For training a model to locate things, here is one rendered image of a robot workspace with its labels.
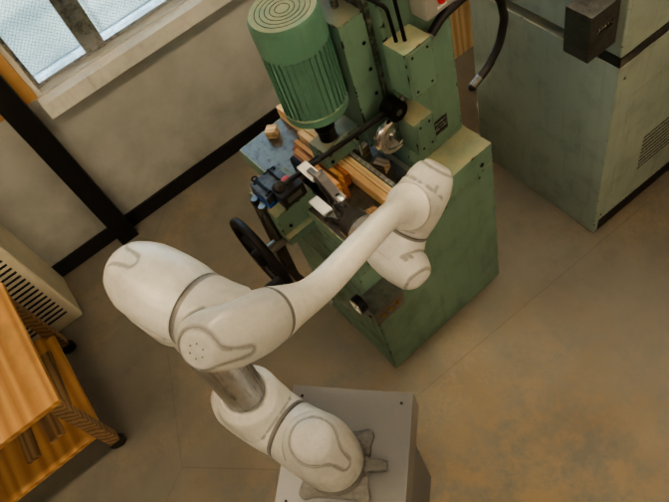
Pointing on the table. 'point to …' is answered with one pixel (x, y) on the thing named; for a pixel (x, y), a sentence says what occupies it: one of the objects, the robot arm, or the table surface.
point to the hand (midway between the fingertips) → (310, 184)
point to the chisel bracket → (335, 141)
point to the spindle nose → (327, 133)
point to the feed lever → (394, 108)
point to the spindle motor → (300, 60)
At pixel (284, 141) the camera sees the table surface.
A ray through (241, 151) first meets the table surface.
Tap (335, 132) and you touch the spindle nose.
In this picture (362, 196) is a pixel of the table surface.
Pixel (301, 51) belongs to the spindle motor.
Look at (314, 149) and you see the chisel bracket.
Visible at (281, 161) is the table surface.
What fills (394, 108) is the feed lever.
